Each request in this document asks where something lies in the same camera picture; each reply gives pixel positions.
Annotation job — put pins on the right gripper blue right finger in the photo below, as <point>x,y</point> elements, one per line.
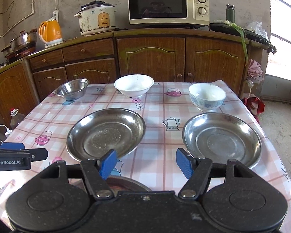
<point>197,172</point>

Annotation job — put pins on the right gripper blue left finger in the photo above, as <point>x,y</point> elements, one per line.
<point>95,172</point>

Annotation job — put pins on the steel plate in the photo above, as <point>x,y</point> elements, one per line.
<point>113,128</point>
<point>221,137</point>

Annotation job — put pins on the blue floral white bowl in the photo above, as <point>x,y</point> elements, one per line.
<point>206,96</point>

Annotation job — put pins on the small steel bowl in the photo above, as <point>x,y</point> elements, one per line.
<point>72,90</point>

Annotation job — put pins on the large white bowl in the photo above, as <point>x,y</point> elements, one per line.
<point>134,85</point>

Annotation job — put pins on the brown dish near edge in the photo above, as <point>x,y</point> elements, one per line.
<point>119,183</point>

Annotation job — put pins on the oil bottle red cap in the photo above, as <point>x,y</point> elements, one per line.
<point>16,118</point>

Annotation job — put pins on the brown wooden sideboard cabinet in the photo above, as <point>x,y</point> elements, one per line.
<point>165,54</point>

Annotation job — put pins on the pink cloth hanging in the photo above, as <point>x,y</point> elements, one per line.
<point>254,69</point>

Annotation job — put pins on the steel pot with lid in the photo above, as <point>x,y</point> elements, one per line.
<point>24,40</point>

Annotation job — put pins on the orange electric kettle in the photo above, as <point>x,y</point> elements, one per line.
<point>50,33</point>

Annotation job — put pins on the green onion stalk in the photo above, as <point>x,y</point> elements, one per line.
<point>242,33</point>

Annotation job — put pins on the black induction cooktop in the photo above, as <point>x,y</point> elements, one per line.
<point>230,28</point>

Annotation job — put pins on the white power strip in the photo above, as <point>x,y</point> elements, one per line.
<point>55,14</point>

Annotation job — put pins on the white rice cooker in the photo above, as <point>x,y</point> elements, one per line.
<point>96,17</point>

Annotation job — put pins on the white plastic bag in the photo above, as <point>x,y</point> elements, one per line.
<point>258,29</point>

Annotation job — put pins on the green thermos bottle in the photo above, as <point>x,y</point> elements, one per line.
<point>230,13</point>

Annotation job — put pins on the cream microwave oven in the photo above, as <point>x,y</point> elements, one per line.
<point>191,12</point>

